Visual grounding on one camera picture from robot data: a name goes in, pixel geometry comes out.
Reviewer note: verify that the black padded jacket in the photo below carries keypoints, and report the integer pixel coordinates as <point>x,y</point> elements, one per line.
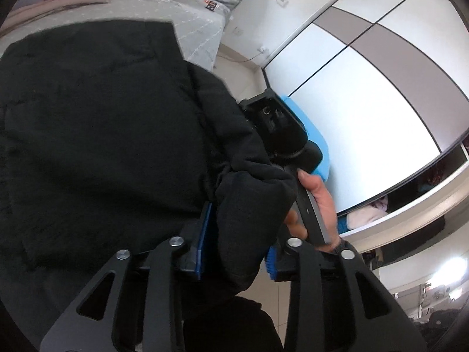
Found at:
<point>110,135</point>

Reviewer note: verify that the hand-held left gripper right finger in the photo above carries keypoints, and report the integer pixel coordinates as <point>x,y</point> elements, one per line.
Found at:
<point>271,264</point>

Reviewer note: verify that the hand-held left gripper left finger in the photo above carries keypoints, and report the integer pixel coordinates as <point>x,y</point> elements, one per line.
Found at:
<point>205,242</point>

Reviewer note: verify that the pink cloth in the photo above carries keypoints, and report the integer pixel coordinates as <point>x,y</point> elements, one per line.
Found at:
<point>366,214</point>

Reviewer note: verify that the person's right hand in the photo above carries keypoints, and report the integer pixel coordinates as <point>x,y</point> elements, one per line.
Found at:
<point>324,205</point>

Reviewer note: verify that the bed with grey quilted cover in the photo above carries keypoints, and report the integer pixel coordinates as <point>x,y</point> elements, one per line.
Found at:
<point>176,25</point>

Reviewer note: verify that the white and grey wardrobe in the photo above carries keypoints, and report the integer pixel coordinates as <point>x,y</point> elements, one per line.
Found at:
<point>366,80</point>

